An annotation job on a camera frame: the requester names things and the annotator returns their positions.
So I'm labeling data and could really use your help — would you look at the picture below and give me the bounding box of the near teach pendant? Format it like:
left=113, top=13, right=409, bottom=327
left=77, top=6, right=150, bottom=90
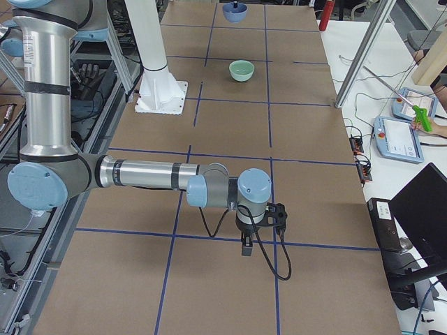
left=374, top=116, right=424, bottom=164

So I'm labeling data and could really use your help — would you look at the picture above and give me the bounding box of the orange circuit board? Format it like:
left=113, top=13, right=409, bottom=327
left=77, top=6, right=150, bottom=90
left=356, top=161, right=372, bottom=185
left=349, top=136, right=364, bottom=154

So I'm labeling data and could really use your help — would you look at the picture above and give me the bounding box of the person's hand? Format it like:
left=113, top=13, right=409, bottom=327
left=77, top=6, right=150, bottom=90
left=411, top=114, right=441, bottom=135

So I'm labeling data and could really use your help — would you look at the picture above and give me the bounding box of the red bottle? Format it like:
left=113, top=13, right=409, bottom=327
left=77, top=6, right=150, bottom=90
left=318, top=0, right=335, bottom=31

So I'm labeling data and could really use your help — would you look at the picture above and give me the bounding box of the aluminium frame post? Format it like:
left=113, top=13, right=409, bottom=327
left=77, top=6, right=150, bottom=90
left=335, top=0, right=397, bottom=108

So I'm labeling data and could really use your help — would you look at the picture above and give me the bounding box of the wooden beam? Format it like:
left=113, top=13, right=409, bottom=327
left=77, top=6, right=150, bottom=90
left=411, top=28, right=446, bottom=85

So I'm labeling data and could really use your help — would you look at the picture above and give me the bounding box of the green bowl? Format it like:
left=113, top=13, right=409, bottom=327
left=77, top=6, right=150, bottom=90
left=228, top=60, right=255, bottom=82

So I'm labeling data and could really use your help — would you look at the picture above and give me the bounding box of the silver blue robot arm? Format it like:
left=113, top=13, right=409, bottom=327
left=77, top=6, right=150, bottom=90
left=8, top=1, right=271, bottom=256

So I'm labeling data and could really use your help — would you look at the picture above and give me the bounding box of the teach pendant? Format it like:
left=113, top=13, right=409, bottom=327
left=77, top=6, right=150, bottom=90
left=374, top=116, right=424, bottom=164
left=391, top=87, right=439, bottom=121

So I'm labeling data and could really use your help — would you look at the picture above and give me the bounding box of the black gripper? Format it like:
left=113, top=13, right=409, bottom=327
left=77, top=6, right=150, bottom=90
left=235, top=214, right=260, bottom=256

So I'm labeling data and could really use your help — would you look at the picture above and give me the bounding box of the blue bowl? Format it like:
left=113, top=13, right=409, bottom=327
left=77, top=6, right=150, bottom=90
left=222, top=2, right=248, bottom=23

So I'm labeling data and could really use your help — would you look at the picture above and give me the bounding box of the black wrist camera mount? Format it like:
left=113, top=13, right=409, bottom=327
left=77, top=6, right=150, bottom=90
left=259, top=202, right=288, bottom=238

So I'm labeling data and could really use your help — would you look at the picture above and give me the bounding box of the lower orange circuit board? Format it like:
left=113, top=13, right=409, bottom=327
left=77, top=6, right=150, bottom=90
left=356, top=161, right=372, bottom=185

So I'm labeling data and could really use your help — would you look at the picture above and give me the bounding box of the far teach pendant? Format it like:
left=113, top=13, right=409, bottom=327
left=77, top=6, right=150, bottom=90
left=391, top=87, right=439, bottom=121

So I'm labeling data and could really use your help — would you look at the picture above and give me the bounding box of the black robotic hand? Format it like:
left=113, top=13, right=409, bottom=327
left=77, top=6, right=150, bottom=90
left=71, top=63, right=105, bottom=101

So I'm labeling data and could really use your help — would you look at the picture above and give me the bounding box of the grey office chair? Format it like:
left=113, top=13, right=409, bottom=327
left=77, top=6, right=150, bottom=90
left=406, top=30, right=441, bottom=51

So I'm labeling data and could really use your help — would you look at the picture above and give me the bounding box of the green handled grabber tool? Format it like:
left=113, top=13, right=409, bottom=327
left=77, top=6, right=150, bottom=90
left=363, top=66, right=432, bottom=133

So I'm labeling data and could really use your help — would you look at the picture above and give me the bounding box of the black monitor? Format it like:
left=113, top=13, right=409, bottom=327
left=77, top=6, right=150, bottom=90
left=388, top=163, right=446, bottom=290

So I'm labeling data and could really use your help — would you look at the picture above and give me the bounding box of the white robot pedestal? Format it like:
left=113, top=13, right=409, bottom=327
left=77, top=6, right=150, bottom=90
left=125, top=0, right=188, bottom=115

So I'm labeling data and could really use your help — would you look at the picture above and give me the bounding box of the black computer box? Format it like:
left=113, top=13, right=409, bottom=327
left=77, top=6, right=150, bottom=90
left=367, top=198, right=401, bottom=253

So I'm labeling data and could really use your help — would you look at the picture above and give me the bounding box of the upper orange circuit board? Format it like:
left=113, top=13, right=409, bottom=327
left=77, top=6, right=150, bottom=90
left=349, top=136, right=364, bottom=154

